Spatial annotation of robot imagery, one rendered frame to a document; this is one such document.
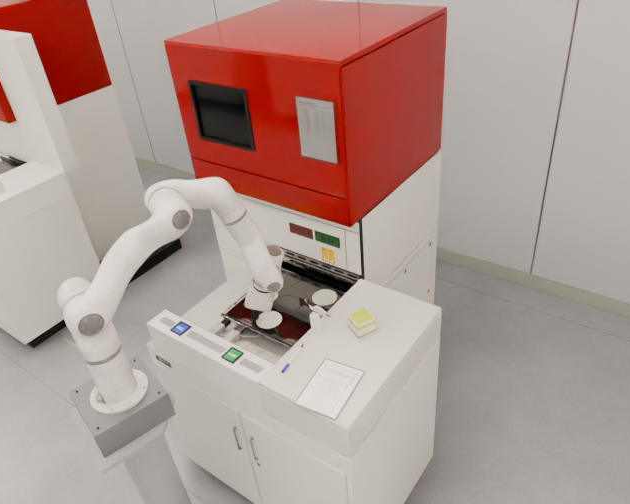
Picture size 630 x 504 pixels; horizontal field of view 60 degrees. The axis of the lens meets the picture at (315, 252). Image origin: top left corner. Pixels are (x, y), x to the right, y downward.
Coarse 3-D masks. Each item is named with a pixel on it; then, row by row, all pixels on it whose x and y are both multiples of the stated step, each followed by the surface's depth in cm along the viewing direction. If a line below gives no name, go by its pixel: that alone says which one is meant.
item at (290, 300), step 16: (288, 272) 233; (288, 288) 224; (304, 288) 223; (320, 288) 222; (240, 304) 218; (288, 304) 216; (304, 304) 215; (240, 320) 210; (288, 320) 208; (304, 320) 207; (272, 336) 202; (288, 336) 201
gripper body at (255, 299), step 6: (252, 282) 200; (252, 288) 198; (252, 294) 199; (258, 294) 199; (264, 294) 199; (270, 294) 199; (246, 300) 201; (252, 300) 201; (258, 300) 201; (264, 300) 201; (270, 300) 201; (246, 306) 202; (252, 306) 202; (258, 306) 202; (264, 306) 202; (270, 306) 202
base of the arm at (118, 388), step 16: (96, 368) 168; (112, 368) 170; (128, 368) 177; (96, 384) 174; (112, 384) 173; (128, 384) 177; (144, 384) 183; (96, 400) 176; (112, 400) 176; (128, 400) 178
